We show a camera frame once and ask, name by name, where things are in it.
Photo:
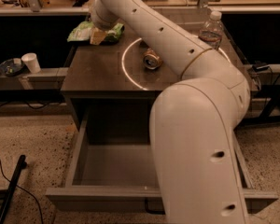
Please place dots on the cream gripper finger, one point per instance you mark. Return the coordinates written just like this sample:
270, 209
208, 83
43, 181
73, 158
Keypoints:
97, 36

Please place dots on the green rice chip bag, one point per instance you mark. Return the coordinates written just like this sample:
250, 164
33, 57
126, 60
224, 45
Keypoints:
83, 31

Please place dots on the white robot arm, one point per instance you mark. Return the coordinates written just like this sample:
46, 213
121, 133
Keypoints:
191, 122

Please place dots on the open grey top drawer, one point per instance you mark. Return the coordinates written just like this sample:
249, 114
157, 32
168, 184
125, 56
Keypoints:
113, 169

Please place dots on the grey cabinet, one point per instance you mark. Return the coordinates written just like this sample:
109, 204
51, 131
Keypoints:
117, 70

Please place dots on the grey side shelf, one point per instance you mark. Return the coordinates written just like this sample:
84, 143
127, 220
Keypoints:
46, 79

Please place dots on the white paper cup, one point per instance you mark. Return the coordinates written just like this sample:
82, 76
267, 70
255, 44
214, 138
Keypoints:
31, 61

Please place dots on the dark round dish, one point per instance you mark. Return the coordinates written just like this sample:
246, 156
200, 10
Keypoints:
11, 67

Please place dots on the clear plastic water bottle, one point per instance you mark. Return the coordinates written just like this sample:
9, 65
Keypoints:
212, 31

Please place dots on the black metal stand leg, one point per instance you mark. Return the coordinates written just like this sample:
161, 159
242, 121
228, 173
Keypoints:
21, 164

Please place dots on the black drawer handle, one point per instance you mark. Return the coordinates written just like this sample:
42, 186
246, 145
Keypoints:
154, 207

